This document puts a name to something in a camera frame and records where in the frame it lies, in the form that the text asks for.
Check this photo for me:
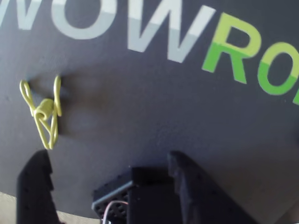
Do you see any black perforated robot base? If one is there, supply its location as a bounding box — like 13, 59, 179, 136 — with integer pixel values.
91, 167, 185, 224

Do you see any grey mat with WOWROBO print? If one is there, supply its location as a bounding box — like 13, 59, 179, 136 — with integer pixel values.
0, 0, 299, 220

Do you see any yellow wire clip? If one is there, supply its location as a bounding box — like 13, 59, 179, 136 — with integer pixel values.
20, 74, 63, 150

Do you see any red white black servo cable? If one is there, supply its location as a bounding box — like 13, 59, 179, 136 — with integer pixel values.
101, 200, 130, 224

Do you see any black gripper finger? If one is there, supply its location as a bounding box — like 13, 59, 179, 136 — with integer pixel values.
167, 150, 257, 224
16, 150, 59, 224

